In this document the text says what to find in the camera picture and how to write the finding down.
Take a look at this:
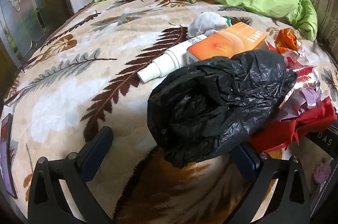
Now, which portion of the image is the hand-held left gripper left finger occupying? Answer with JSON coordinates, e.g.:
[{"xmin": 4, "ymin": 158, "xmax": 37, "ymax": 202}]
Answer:
[{"xmin": 28, "ymin": 126, "xmax": 114, "ymax": 224}]

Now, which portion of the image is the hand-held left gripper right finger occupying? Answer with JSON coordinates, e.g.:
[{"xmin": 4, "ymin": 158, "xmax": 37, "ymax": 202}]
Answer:
[{"xmin": 228, "ymin": 142, "xmax": 311, "ymax": 224}]

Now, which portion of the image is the black plastic bag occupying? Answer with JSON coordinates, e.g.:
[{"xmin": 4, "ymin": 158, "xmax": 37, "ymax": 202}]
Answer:
[{"xmin": 147, "ymin": 49, "xmax": 297, "ymax": 168}]

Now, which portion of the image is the orange cardboard box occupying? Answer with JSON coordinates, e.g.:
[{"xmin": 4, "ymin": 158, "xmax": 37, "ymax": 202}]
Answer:
[{"xmin": 186, "ymin": 22, "xmax": 268, "ymax": 64}]

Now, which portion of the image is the white glove with green cuff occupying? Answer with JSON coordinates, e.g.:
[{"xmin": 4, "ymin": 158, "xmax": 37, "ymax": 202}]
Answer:
[{"xmin": 186, "ymin": 12, "xmax": 233, "ymax": 38}]

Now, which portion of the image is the red plastic bag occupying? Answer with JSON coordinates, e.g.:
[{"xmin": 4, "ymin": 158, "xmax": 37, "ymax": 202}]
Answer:
[{"xmin": 248, "ymin": 97, "xmax": 338, "ymax": 153}]

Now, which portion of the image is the purple plastic bag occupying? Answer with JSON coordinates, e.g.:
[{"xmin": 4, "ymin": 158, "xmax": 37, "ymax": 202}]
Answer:
[{"xmin": 277, "ymin": 88, "xmax": 321, "ymax": 121}]

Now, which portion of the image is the crumpled red silver wrapper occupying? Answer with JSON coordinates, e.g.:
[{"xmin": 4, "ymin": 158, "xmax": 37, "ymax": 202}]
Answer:
[{"xmin": 284, "ymin": 51, "xmax": 321, "ymax": 98}]

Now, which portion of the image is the leaf print blanket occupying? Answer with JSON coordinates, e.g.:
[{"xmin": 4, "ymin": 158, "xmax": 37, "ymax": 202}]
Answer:
[{"xmin": 0, "ymin": 0, "xmax": 338, "ymax": 224}]

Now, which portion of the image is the smartphone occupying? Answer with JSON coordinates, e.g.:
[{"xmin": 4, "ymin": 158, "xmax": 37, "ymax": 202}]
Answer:
[{"xmin": 0, "ymin": 113, "xmax": 18, "ymax": 199}]

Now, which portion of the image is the crumpled orange wrapper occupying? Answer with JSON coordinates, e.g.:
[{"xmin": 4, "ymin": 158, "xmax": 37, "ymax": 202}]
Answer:
[{"xmin": 275, "ymin": 27, "xmax": 301, "ymax": 54}]

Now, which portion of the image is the white spray bottle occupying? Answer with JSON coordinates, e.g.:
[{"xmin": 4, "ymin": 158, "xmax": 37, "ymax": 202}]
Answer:
[{"xmin": 137, "ymin": 35, "xmax": 208, "ymax": 84}]

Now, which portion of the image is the striped beige pillow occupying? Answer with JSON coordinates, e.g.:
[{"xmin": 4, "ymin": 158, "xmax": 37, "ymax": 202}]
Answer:
[{"xmin": 309, "ymin": 0, "xmax": 338, "ymax": 42}]

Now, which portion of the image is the wooden door with glass panel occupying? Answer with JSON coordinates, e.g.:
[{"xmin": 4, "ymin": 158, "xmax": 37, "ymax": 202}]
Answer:
[{"xmin": 0, "ymin": 0, "xmax": 74, "ymax": 82}]

